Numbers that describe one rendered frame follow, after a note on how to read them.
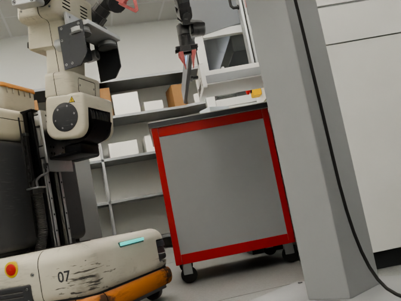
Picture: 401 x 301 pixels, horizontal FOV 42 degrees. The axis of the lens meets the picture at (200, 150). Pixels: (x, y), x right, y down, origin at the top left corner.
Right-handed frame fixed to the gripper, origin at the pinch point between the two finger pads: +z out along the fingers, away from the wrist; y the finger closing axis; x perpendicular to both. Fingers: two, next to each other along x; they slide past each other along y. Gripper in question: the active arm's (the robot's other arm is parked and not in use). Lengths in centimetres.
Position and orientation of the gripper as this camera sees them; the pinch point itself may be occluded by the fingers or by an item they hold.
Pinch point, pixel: (189, 66)
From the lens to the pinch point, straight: 239.8
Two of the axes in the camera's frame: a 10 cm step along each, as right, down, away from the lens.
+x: -0.6, 1.5, 9.9
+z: 1.7, 9.8, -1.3
